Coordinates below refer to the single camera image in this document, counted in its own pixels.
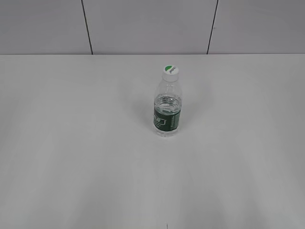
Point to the clear Cestbon water bottle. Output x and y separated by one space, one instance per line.
167 108

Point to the white green bottle cap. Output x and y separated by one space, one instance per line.
170 73

